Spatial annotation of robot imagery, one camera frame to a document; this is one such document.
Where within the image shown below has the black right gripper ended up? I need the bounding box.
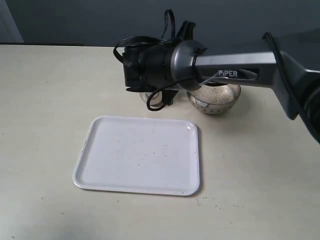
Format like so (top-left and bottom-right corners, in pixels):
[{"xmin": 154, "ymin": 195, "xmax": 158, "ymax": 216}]
[{"xmin": 122, "ymin": 45, "xmax": 174, "ymax": 93}]

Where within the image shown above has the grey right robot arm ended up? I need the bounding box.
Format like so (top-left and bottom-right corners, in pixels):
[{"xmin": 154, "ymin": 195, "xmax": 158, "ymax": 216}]
[{"xmin": 117, "ymin": 29, "xmax": 320, "ymax": 140}]

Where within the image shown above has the small steel cup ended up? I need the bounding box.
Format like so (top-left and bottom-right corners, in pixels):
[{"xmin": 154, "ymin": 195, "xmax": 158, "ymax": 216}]
[{"xmin": 139, "ymin": 91, "xmax": 163, "ymax": 108}]

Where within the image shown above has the white rice heap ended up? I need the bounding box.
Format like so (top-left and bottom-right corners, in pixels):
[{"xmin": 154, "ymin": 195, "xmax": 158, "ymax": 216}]
[{"xmin": 190, "ymin": 84, "xmax": 241, "ymax": 105}]

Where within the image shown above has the steel bowl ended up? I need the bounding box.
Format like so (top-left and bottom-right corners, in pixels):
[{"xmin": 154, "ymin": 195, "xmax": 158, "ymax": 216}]
[{"xmin": 186, "ymin": 83, "xmax": 241, "ymax": 115}]

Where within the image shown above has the white plastic tray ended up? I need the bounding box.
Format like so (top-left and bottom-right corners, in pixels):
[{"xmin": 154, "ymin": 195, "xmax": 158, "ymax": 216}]
[{"xmin": 72, "ymin": 116, "xmax": 201, "ymax": 196}]

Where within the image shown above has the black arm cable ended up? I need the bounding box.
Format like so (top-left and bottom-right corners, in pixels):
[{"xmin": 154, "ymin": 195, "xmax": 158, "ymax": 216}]
[{"xmin": 112, "ymin": 9, "xmax": 208, "ymax": 112}]

